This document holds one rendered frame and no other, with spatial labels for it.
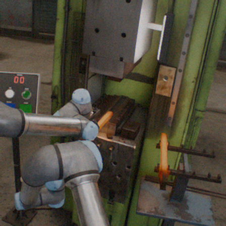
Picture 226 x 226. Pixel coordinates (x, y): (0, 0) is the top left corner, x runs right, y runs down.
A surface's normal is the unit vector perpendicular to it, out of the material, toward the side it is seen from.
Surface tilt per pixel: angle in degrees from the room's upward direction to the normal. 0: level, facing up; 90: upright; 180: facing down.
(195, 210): 0
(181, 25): 90
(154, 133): 90
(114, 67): 90
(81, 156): 34
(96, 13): 90
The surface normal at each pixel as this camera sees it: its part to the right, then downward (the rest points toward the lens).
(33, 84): 0.15, -0.06
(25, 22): -0.14, 0.42
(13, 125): 0.59, 0.19
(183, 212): 0.11, -0.89
